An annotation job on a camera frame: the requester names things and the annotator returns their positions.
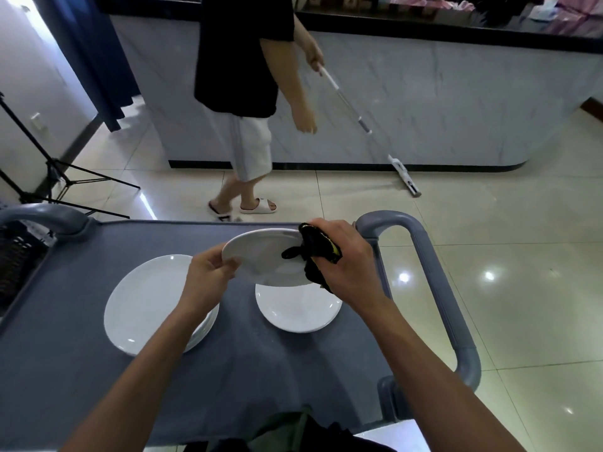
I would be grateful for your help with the black mesh basket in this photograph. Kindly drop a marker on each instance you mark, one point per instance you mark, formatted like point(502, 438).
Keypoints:
point(16, 263)

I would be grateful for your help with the white slipper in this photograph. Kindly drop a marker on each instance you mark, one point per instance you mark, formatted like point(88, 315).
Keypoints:
point(220, 212)
point(258, 206)

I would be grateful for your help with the grey plastic service cart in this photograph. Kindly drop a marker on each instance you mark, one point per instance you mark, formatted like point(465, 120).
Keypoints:
point(282, 371)

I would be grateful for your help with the black tripod stand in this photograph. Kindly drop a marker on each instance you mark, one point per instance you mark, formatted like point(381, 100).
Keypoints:
point(56, 171)

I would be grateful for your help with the white tissue pack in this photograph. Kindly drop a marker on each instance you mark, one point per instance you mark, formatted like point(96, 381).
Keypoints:
point(545, 8)

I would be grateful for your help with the stack of white plates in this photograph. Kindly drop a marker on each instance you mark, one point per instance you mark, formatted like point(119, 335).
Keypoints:
point(146, 305)

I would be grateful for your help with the person's right thumb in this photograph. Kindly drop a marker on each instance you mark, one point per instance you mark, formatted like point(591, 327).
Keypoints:
point(322, 272)

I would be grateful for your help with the white flat mop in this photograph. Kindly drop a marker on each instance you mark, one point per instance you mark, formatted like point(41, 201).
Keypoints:
point(348, 105)

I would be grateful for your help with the person's left thumb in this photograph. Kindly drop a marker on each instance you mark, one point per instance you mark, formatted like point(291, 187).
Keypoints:
point(228, 268)

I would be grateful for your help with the dark blue curtain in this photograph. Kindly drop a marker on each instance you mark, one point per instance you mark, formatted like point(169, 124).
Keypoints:
point(89, 56)

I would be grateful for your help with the black cleaning cloth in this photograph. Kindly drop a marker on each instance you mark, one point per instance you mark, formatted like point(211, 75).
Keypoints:
point(313, 251)

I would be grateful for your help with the person's right hand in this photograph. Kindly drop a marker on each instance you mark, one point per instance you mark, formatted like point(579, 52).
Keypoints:
point(355, 268)

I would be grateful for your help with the person's left hand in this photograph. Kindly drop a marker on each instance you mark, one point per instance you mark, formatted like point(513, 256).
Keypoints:
point(202, 282)

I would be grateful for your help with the pink wrapped items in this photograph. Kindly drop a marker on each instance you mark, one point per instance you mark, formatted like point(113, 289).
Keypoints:
point(424, 2)

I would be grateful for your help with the person's left forearm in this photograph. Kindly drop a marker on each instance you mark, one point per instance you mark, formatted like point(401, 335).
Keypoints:
point(141, 376)

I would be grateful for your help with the person's right forearm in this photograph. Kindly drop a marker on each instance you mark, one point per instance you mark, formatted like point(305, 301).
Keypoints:
point(424, 376)

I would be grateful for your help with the person's dark clothing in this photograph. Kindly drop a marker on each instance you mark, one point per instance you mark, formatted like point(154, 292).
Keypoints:
point(292, 433)

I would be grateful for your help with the marble counter with black top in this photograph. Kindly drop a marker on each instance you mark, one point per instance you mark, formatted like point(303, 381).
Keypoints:
point(447, 98)

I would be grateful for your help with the white round plate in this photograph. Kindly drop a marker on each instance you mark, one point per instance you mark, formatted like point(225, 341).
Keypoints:
point(264, 258)
point(297, 310)

